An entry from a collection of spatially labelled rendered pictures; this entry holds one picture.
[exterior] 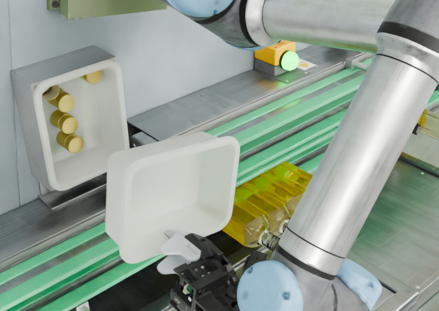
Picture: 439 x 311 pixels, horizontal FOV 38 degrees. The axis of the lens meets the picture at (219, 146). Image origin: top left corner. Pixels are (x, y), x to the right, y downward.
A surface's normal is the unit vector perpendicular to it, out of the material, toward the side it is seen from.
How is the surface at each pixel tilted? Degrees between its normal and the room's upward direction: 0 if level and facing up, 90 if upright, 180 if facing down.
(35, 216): 90
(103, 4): 2
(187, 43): 0
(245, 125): 90
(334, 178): 85
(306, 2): 92
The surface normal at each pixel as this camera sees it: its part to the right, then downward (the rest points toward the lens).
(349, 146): -0.54, -0.22
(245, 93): -0.02, -0.85
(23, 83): -0.75, 0.36
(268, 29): -0.59, 0.70
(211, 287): 0.65, 0.47
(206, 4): 0.56, 0.36
